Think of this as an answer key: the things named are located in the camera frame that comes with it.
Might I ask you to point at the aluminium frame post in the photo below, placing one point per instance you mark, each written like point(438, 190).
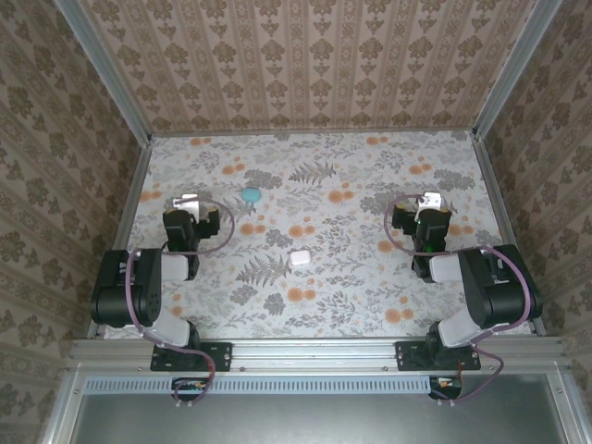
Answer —
point(515, 69)
point(105, 69)

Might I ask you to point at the aluminium frame side rail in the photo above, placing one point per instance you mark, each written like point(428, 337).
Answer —
point(127, 208)
point(500, 208)

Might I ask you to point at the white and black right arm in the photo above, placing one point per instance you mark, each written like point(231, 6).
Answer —
point(499, 287)

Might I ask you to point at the long aluminium base rail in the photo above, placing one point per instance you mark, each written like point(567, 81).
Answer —
point(314, 353)

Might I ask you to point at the floral printed tablecloth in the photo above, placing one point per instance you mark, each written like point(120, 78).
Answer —
point(324, 296)

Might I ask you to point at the aluminium lower frame rail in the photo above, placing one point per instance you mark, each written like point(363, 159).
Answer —
point(65, 407)
point(571, 416)

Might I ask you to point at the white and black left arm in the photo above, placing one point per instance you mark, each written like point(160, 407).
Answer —
point(125, 291)

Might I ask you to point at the grey metal panel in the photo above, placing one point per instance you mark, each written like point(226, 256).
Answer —
point(324, 421)

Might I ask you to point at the light blue rounded cover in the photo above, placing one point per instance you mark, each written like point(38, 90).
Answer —
point(251, 194)

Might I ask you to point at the small circuit board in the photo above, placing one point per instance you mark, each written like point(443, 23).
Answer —
point(189, 385)
point(446, 384)

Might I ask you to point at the white earbud charging case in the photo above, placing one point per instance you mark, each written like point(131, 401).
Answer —
point(299, 257)

